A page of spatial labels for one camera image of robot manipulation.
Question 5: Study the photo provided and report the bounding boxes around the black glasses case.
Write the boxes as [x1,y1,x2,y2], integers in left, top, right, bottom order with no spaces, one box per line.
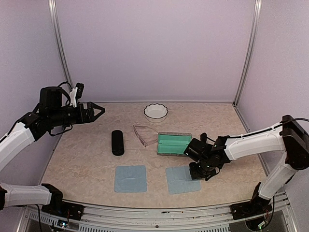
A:
[112,130,125,156]

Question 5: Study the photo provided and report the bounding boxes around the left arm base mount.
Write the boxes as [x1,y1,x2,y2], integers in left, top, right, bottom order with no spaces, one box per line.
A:
[42,184,84,221]

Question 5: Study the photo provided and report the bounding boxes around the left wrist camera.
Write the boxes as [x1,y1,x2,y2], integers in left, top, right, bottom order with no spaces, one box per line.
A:
[69,83,84,108]

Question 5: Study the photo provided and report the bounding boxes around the black aviator sunglasses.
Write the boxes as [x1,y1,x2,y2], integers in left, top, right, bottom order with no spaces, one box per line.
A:
[200,133,228,147]

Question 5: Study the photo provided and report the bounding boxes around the grey glasses case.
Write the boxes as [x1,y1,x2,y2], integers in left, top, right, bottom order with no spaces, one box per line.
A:
[157,132,192,157]

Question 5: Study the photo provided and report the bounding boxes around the clear frame glasses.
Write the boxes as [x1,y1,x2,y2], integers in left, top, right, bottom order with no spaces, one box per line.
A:
[132,125,158,147]

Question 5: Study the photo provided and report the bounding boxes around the white scalloped bowl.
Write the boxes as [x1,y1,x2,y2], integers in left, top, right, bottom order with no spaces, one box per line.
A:
[144,103,169,123]

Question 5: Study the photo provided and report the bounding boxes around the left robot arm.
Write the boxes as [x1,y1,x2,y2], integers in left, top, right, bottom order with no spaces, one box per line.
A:
[0,83,105,215]

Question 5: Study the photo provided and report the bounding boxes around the left aluminium frame post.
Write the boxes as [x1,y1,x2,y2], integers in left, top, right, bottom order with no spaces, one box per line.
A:
[48,0,73,86]

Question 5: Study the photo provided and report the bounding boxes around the front aluminium rail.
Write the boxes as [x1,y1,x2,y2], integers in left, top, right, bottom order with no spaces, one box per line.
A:
[19,190,297,232]

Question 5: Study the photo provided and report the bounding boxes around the blue cleaning cloth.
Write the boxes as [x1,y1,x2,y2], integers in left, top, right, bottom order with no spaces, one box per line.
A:
[166,166,201,195]
[114,165,147,193]

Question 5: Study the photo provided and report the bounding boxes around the right aluminium frame post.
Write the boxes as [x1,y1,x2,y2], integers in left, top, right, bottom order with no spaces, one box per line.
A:
[233,0,262,108]

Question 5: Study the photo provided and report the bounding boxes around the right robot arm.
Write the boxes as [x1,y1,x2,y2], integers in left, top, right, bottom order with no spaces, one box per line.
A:
[183,115,309,215]

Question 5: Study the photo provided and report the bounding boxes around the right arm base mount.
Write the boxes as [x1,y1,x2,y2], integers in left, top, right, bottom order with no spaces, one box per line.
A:
[230,182,273,220]

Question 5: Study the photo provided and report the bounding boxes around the aluminium frame post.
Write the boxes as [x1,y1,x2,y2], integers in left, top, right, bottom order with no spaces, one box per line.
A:
[48,0,73,86]
[233,0,262,108]

